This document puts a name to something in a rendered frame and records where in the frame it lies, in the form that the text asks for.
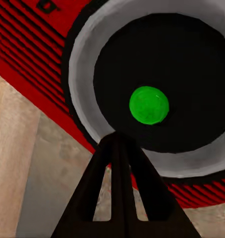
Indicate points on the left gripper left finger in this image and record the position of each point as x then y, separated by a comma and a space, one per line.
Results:
77, 219

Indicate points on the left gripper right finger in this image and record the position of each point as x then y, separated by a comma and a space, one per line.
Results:
166, 218

